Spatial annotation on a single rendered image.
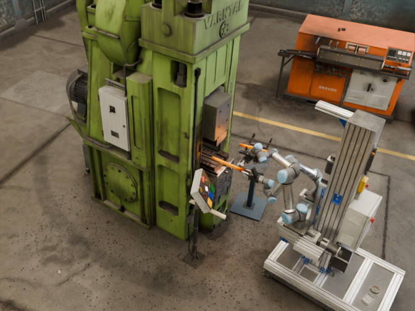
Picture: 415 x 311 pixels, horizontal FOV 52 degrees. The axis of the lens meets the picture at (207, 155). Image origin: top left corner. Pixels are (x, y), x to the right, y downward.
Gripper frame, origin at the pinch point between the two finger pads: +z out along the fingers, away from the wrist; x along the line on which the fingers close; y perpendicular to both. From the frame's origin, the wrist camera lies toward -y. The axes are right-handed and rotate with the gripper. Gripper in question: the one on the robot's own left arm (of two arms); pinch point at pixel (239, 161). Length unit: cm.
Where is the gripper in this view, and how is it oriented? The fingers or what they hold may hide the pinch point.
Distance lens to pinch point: 450.9
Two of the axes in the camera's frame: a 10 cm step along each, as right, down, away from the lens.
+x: 5.3, -5.1, 6.8
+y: 7.2, 7.0, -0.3
